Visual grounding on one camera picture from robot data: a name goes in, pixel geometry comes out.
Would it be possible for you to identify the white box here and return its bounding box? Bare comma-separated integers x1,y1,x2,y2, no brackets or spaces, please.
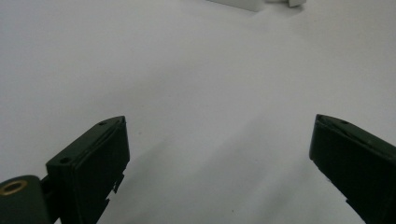
207,0,266,13

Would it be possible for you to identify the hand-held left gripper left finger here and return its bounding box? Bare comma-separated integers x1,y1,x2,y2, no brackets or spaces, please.
45,115,131,224

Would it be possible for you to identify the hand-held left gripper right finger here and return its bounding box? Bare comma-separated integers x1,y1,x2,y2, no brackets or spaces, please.
308,113,396,224

